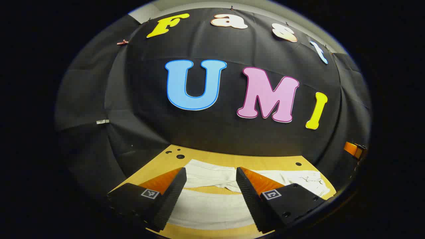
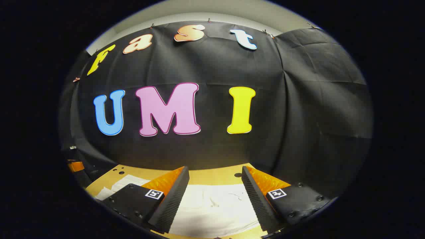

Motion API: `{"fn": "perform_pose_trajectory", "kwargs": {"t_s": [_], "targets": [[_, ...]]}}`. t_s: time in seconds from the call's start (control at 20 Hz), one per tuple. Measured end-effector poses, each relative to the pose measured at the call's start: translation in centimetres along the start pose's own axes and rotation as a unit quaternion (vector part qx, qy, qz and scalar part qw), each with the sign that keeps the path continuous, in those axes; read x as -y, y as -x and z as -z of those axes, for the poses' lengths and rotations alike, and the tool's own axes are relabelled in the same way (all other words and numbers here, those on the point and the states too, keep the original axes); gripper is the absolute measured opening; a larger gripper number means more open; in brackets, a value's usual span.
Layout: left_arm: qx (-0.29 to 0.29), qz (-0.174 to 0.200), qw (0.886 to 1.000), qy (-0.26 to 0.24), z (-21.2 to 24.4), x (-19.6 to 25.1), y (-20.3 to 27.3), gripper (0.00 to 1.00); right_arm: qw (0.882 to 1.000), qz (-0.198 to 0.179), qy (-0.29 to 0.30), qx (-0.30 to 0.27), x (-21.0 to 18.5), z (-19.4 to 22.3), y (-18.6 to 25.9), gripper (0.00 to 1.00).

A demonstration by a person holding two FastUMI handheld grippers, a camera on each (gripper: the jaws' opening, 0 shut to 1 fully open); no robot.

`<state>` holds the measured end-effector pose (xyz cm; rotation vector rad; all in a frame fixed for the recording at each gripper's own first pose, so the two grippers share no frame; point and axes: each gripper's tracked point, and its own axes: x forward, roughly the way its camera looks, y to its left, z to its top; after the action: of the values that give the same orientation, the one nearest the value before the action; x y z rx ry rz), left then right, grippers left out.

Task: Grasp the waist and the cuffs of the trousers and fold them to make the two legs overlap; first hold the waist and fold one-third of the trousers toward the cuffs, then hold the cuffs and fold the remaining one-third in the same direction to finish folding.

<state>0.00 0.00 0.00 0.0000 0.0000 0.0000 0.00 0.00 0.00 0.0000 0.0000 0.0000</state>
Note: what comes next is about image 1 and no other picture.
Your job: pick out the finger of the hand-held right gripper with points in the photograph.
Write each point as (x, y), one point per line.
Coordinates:
(350, 148)

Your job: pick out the white jeans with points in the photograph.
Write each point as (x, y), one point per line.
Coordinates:
(212, 209)

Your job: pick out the red cloth clip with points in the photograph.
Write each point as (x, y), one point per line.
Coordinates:
(123, 42)

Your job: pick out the white cloth clip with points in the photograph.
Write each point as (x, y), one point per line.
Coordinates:
(103, 121)

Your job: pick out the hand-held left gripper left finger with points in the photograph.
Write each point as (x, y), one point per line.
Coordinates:
(172, 196)

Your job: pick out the black backdrop cloth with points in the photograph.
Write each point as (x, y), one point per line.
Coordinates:
(232, 132)

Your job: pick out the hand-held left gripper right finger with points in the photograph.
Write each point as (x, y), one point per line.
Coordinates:
(249, 199)

